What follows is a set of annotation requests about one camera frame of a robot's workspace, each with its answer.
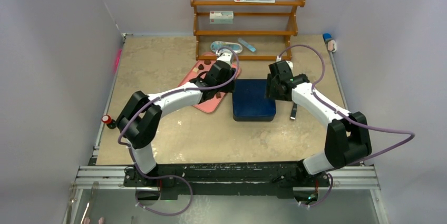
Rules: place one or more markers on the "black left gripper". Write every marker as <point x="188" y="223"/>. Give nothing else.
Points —
<point x="229" y="88"/>

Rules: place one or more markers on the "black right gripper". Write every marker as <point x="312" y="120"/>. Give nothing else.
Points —
<point x="276" y="67"/>

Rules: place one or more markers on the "black handled metal tongs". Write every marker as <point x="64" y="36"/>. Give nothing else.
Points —
<point x="293" y="112"/>

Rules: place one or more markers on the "dark blue tin lid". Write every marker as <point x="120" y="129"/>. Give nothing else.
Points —
<point x="249" y="98"/>

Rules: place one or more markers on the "blue chocolate tin box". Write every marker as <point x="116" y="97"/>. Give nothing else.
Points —
<point x="254" y="118"/>

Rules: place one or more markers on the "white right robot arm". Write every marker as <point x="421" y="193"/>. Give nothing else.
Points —
<point x="346" y="140"/>

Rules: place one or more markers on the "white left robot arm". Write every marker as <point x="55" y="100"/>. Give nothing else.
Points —
<point x="139" y="120"/>

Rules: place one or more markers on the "pink plastic tray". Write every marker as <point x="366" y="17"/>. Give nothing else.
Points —
<point x="210" y="105"/>

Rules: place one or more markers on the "light blue oval package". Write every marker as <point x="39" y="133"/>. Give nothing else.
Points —
<point x="236" y="47"/>

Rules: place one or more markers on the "light blue small tube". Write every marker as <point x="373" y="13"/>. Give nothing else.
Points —
<point x="247" y="45"/>

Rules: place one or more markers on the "wooden shelf rack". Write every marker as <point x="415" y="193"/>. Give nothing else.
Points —
<point x="277" y="19"/>

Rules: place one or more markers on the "white green small box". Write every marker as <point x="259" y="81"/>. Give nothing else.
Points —
<point x="221" y="17"/>

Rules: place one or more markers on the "blue white corner device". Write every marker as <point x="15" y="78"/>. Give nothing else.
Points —
<point x="330" y="42"/>

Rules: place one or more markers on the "red black button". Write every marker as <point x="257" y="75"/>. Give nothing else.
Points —
<point x="108" y="121"/>

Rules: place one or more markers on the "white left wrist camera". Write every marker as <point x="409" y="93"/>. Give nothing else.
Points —
<point x="226" y="56"/>

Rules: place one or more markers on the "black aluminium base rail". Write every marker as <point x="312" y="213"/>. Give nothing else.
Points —
<point x="280" y="179"/>

